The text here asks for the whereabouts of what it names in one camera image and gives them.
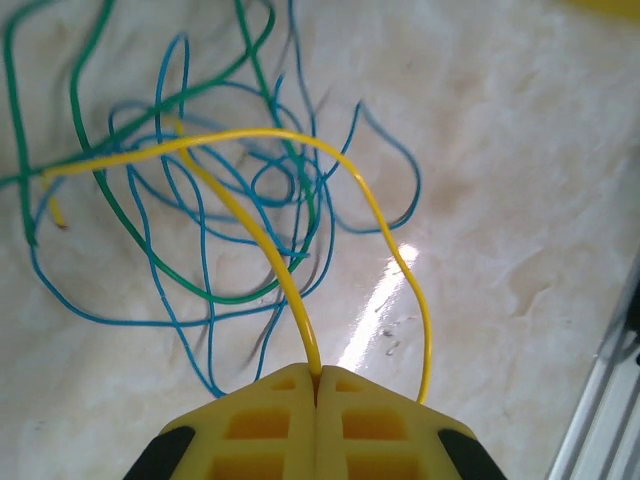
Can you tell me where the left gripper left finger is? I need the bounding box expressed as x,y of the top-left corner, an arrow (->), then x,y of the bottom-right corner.
122,363 -> 318,480

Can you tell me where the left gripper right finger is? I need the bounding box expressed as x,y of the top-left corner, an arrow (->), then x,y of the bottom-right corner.
316,365 -> 509,480

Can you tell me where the green cable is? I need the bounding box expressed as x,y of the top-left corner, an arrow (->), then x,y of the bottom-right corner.
0,0 -> 321,306

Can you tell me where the blue cable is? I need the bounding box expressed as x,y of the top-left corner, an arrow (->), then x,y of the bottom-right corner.
249,99 -> 422,261
107,32 -> 331,401
27,164 -> 336,331

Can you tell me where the yellow cable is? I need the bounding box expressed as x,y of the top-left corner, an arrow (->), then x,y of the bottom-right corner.
39,117 -> 434,406

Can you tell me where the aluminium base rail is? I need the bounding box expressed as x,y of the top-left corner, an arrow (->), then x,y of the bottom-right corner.
547,279 -> 640,480

